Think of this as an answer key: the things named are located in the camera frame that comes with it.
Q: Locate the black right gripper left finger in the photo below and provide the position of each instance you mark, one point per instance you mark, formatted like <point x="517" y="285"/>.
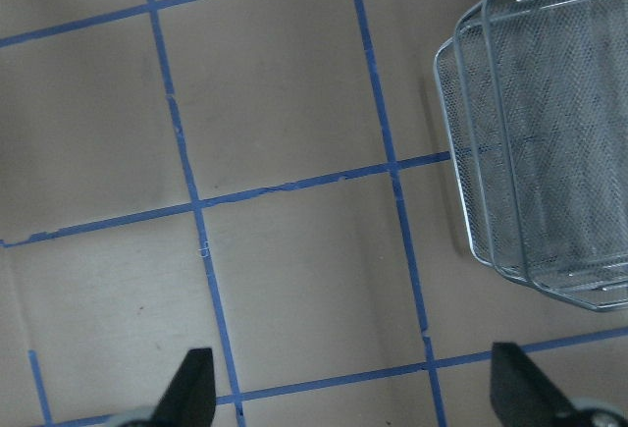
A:
<point x="191" y="395"/>

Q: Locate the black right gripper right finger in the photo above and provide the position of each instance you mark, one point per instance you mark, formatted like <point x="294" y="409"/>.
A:
<point x="520" y="390"/>

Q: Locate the silver wire mesh shelf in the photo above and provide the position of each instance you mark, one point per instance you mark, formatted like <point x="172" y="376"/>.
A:
<point x="534" y="97"/>

